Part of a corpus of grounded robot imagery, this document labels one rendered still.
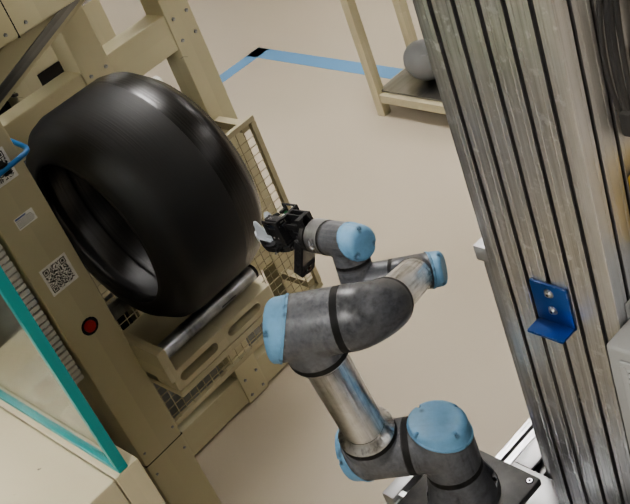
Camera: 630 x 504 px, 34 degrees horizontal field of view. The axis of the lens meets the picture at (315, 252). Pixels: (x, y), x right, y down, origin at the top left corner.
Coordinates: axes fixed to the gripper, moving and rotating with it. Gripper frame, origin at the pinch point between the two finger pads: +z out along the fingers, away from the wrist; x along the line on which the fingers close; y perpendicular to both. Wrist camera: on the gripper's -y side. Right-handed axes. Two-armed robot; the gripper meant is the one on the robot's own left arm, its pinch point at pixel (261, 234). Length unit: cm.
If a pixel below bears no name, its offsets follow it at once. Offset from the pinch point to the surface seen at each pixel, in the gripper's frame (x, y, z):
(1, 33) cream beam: 8, 59, 50
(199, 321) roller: 12.8, -20.7, 25.5
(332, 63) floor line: -233, -84, 249
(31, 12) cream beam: -1, 59, 50
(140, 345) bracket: 27.9, -16.3, 28.6
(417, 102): -193, -85, 151
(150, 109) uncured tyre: -0.8, 32.5, 19.2
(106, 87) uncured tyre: 0, 39, 33
